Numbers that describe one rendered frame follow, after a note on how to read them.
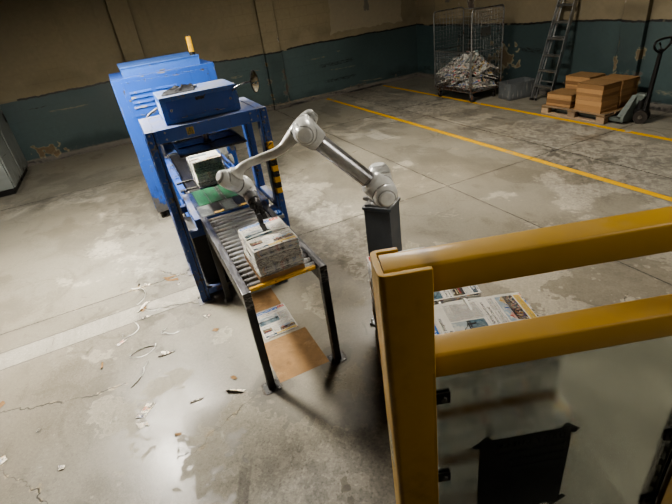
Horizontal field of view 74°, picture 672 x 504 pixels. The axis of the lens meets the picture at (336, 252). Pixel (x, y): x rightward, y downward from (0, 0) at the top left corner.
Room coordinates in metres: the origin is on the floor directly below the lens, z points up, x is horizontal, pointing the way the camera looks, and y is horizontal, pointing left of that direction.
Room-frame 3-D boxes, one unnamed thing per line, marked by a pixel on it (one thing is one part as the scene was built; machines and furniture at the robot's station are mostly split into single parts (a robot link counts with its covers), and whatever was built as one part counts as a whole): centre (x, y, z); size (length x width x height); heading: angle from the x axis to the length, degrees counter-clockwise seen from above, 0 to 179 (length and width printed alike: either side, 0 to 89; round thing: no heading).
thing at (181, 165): (4.91, 1.36, 0.75); 1.53 x 0.64 x 0.10; 22
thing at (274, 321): (2.95, 0.58, 0.00); 0.37 x 0.28 x 0.01; 22
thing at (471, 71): (9.87, -3.30, 0.85); 1.21 x 0.83 x 1.71; 22
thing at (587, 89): (7.34, -4.53, 0.28); 1.20 x 0.83 x 0.57; 22
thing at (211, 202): (3.86, 0.95, 0.75); 0.70 x 0.65 x 0.10; 22
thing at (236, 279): (2.82, 0.81, 0.74); 1.34 x 0.05 x 0.12; 22
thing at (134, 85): (6.40, 1.90, 1.04); 1.51 x 1.30 x 2.07; 22
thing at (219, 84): (3.86, 0.95, 1.65); 0.60 x 0.45 x 0.20; 112
